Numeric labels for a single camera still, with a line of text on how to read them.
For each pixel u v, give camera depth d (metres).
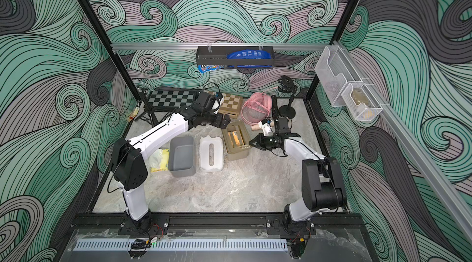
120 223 0.73
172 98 1.18
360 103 0.65
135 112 1.10
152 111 0.95
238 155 0.90
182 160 0.95
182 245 0.70
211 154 0.94
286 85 0.97
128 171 0.47
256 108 1.14
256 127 1.04
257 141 0.82
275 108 1.12
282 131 0.73
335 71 0.78
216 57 0.96
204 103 0.66
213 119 0.76
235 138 0.94
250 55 0.91
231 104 1.10
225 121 0.77
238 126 0.95
